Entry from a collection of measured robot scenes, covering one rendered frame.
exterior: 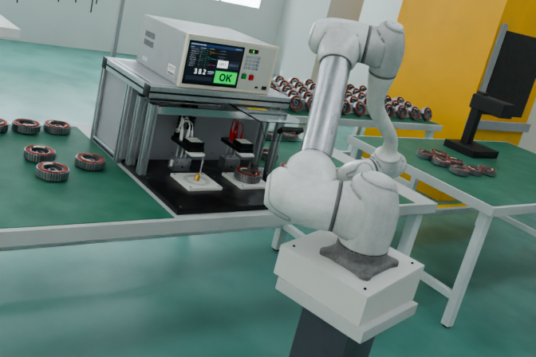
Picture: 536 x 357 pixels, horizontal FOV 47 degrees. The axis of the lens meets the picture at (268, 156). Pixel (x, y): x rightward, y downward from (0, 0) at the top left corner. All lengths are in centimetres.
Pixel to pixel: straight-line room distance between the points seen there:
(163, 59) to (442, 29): 385
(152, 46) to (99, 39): 653
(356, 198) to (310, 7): 485
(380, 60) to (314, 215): 63
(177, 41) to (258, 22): 796
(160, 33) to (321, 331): 132
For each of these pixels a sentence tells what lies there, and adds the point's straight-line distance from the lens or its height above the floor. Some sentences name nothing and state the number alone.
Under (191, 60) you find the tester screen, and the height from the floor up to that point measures 122.
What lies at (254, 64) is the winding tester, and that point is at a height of 124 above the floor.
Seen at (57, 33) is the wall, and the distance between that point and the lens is 892.
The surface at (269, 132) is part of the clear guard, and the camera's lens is 237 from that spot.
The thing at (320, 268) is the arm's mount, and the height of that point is 84.
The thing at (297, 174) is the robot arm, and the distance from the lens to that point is 179.
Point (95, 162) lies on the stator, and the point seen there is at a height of 78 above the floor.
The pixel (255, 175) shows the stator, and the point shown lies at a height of 82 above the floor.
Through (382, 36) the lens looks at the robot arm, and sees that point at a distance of 212.
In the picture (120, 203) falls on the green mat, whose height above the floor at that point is 75.
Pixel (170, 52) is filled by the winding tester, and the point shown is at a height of 122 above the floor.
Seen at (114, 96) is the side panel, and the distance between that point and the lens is 261.
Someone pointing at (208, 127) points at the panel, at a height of 92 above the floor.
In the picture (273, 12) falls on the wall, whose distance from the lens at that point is 1051.
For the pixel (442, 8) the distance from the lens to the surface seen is 603.
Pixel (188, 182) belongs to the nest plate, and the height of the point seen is 78.
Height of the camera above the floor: 161
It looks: 16 degrees down
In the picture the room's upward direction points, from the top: 14 degrees clockwise
